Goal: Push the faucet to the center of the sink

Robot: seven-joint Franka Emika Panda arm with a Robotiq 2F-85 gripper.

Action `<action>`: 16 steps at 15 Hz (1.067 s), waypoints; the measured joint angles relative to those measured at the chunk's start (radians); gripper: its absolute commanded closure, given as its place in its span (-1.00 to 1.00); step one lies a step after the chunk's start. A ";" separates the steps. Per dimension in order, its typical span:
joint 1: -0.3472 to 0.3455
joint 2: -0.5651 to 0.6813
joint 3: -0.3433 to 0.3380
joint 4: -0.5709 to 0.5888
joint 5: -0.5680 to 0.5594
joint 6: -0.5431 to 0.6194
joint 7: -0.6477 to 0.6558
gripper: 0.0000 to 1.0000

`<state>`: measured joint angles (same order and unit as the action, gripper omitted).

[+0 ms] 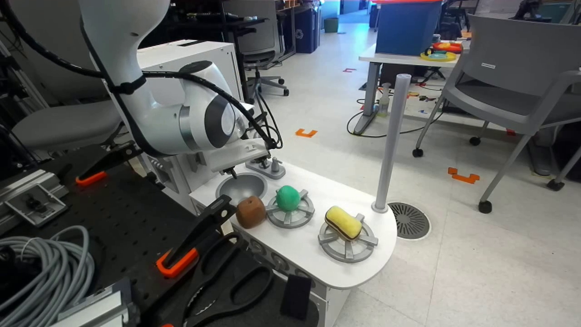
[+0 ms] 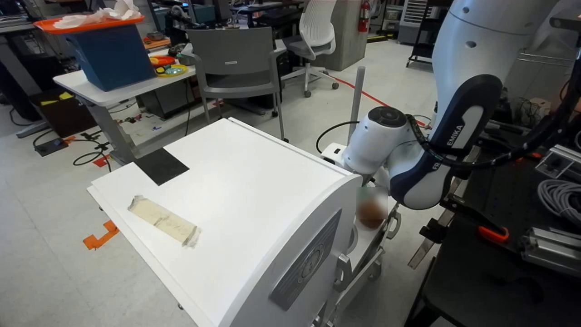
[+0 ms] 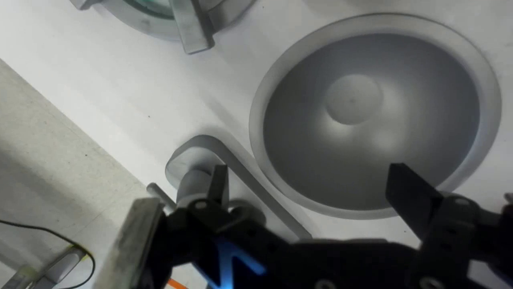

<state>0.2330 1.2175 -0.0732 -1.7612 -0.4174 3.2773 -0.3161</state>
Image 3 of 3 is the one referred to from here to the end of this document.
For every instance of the grey toy stove burner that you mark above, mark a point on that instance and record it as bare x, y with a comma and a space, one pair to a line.
186, 29

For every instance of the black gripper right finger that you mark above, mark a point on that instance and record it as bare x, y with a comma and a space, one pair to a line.
427, 214

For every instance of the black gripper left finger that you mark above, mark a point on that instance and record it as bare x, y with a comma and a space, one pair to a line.
234, 241

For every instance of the grey toy faucet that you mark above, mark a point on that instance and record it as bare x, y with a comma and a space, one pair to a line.
202, 153

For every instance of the grey toy sink bowl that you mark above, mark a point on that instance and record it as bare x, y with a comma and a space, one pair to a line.
374, 122

